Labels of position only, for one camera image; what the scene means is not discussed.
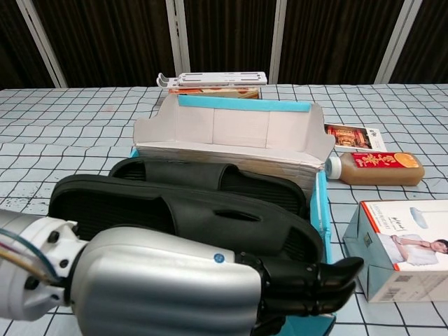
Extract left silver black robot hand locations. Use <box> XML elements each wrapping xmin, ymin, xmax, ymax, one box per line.
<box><xmin>68</xmin><ymin>227</ymin><xmax>365</xmax><ymax>336</ymax></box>

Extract black rubber slipper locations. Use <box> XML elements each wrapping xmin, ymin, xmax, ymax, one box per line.
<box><xmin>108</xmin><ymin>156</ymin><xmax>309</xmax><ymax>218</ymax></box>
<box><xmin>48</xmin><ymin>174</ymin><xmax>325</xmax><ymax>264</ymax></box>

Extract light blue cardboard shoe box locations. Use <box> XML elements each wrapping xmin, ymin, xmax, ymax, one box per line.
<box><xmin>129</xmin><ymin>94</ymin><xmax>337</xmax><ymax>336</ymax></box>

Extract orange box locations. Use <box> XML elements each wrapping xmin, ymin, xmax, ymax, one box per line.
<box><xmin>167</xmin><ymin>86</ymin><xmax>260</xmax><ymax>100</ymax></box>

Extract white desk lamp product box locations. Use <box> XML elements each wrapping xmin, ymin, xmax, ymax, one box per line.
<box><xmin>342</xmin><ymin>199</ymin><xmax>448</xmax><ymax>304</ymax></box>

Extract blue checkered tablecloth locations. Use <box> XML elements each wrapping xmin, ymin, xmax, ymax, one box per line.
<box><xmin>0</xmin><ymin>83</ymin><xmax>448</xmax><ymax>336</ymax></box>

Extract white folding laptop stand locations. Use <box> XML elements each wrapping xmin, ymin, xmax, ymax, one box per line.
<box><xmin>156</xmin><ymin>71</ymin><xmax>269</xmax><ymax>88</ymax></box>

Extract temple photo postcard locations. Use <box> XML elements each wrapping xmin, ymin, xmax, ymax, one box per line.
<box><xmin>323</xmin><ymin>122</ymin><xmax>389</xmax><ymax>153</ymax></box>

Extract brown juice bottle red label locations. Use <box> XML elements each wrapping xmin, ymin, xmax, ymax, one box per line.
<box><xmin>325</xmin><ymin>150</ymin><xmax>426</xmax><ymax>186</ymax></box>

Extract white metal frame post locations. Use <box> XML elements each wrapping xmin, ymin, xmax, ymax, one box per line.
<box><xmin>15</xmin><ymin>0</ymin><xmax>68</xmax><ymax>88</ymax></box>
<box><xmin>268</xmin><ymin>0</ymin><xmax>298</xmax><ymax>85</ymax></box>
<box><xmin>164</xmin><ymin>0</ymin><xmax>192</xmax><ymax>84</ymax></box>
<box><xmin>373</xmin><ymin>0</ymin><xmax>425</xmax><ymax>85</ymax></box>

